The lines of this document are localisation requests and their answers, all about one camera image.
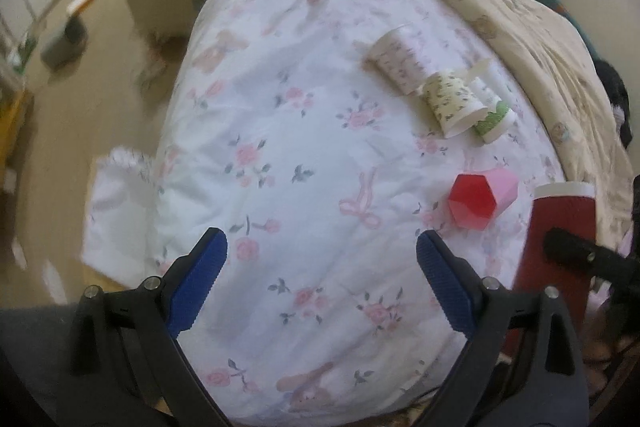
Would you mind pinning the black cloth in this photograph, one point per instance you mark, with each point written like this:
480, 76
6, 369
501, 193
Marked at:
614, 94

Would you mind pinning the red and pink faceted cup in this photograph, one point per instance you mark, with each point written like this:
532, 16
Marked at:
475, 202

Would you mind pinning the beige quilted blanket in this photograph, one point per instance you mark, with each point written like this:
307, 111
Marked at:
525, 17

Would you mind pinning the grey bin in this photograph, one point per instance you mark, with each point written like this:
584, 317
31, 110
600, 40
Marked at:
65, 42

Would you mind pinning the white cup green band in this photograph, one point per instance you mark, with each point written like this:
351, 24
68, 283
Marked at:
492, 117

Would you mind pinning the cream green-floral paper cup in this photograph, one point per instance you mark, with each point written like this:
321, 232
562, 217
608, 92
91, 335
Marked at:
450, 102

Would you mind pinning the white frilled pillow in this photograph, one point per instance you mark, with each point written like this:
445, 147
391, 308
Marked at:
122, 217

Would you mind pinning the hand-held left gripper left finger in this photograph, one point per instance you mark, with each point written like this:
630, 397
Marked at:
197, 282

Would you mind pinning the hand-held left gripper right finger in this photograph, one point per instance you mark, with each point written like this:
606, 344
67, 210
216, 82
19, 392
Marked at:
447, 282

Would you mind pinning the beige printed paper cup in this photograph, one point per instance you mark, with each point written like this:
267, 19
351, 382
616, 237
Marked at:
397, 59

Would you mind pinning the white floral blanket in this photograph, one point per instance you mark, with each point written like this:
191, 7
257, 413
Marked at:
310, 147

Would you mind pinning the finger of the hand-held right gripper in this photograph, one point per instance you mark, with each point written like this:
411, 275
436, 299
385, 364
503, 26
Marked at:
575, 252

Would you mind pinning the dark red cup white rim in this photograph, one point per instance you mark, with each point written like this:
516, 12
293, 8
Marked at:
552, 217

